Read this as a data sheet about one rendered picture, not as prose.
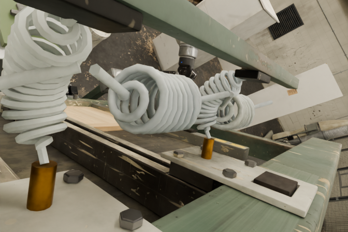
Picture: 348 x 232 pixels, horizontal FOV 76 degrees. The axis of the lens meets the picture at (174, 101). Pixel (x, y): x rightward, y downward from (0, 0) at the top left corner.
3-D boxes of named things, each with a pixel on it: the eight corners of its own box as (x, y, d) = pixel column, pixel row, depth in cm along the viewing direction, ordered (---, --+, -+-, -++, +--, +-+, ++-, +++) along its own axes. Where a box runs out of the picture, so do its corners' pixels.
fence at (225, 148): (98, 110, 138) (99, 103, 138) (247, 158, 79) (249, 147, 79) (90, 110, 134) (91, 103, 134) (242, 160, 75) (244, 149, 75)
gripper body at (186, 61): (199, 59, 106) (196, 79, 106) (184, 59, 111) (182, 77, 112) (190, 56, 100) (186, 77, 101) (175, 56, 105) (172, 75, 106)
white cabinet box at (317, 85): (228, 104, 523) (327, 63, 408) (238, 127, 516) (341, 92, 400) (217, 107, 474) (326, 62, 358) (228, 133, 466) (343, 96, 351)
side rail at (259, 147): (128, 119, 158) (130, 103, 157) (303, 175, 90) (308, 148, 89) (121, 119, 153) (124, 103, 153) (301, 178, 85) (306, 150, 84)
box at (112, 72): (111, 80, 173) (125, 70, 163) (114, 94, 170) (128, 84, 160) (97, 78, 164) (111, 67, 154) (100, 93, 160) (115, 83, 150)
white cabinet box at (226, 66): (223, 57, 624) (247, 43, 583) (231, 75, 616) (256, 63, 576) (217, 56, 587) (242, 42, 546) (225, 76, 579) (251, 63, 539)
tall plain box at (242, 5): (178, 45, 444) (263, -12, 345) (189, 73, 436) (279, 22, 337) (148, 40, 370) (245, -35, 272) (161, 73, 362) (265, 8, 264)
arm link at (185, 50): (187, 48, 112) (185, 60, 112) (175, 43, 105) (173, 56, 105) (202, 48, 106) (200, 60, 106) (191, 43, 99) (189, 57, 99)
